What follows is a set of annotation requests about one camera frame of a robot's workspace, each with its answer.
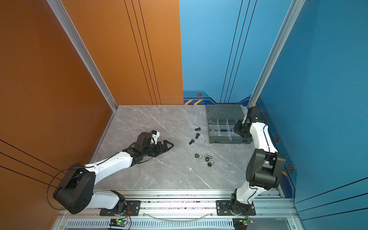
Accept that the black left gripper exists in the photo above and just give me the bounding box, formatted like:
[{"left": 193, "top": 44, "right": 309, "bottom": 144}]
[{"left": 143, "top": 140, "right": 174, "bottom": 158}]

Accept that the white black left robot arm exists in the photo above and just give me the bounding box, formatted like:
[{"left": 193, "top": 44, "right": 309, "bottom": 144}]
[{"left": 52, "top": 140, "right": 174, "bottom": 216}]

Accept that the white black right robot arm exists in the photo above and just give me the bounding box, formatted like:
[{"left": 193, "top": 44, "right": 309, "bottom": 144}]
[{"left": 229, "top": 121, "right": 286, "bottom": 216}]

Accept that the grey plastic organizer box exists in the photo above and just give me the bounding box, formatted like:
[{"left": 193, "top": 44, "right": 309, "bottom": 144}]
[{"left": 206, "top": 104, "right": 253, "bottom": 144}]

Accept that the left green circuit board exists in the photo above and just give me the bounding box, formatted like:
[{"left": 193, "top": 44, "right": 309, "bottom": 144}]
[{"left": 109, "top": 218, "right": 129, "bottom": 229}]

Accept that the green circuit board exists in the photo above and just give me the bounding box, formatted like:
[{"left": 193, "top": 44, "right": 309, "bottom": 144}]
[
  {"left": 109, "top": 218, "right": 129, "bottom": 229},
  {"left": 232, "top": 218, "right": 254, "bottom": 230}
]

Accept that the right green circuit board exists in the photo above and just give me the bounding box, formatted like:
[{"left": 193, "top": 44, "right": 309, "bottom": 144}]
[{"left": 232, "top": 218, "right": 254, "bottom": 230}]

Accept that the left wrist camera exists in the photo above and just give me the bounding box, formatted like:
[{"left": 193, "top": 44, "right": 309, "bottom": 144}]
[{"left": 149, "top": 130, "right": 160, "bottom": 145}]

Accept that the aluminium front rail frame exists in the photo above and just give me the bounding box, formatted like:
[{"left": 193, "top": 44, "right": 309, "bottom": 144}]
[{"left": 54, "top": 188, "right": 305, "bottom": 230}]

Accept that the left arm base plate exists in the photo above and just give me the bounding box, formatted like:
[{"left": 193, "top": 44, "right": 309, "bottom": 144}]
[{"left": 100, "top": 200, "right": 141, "bottom": 217}]

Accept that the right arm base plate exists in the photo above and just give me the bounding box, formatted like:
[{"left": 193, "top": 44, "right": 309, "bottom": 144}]
[{"left": 216, "top": 200, "right": 256, "bottom": 216}]

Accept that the aluminium corner post right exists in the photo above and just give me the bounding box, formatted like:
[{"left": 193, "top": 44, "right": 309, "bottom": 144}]
[{"left": 247, "top": 0, "right": 305, "bottom": 108}]

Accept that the aluminium corner post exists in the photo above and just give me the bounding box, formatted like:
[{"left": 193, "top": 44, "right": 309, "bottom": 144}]
[
  {"left": 47, "top": 0, "right": 118, "bottom": 112},
  {"left": 247, "top": 0, "right": 305, "bottom": 108}
]

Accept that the aluminium corner post left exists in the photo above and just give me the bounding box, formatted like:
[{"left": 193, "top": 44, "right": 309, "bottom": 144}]
[{"left": 47, "top": 0, "right": 118, "bottom": 112}]

